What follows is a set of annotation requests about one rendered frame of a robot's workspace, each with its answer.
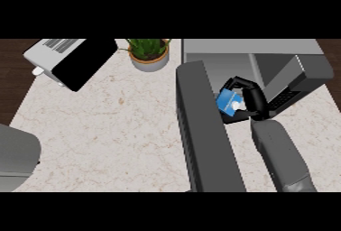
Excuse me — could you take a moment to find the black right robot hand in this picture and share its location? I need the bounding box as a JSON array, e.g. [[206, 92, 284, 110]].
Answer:
[[219, 76, 271, 125]]

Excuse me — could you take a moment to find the blue milk carton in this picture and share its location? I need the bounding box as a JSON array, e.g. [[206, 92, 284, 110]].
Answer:
[[213, 88, 246, 118]]

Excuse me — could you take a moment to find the grey microwave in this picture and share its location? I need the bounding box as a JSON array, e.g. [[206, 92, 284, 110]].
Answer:
[[181, 39, 335, 119]]

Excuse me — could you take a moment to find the dark grey microwave door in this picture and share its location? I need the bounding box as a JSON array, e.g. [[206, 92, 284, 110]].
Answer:
[[174, 60, 247, 193]]

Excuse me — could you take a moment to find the green potted plant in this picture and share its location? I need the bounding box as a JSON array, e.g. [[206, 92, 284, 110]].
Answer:
[[118, 39, 172, 73]]

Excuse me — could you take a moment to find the grey and black toaster oven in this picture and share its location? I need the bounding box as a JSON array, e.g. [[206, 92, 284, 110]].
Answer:
[[22, 39, 119, 93]]

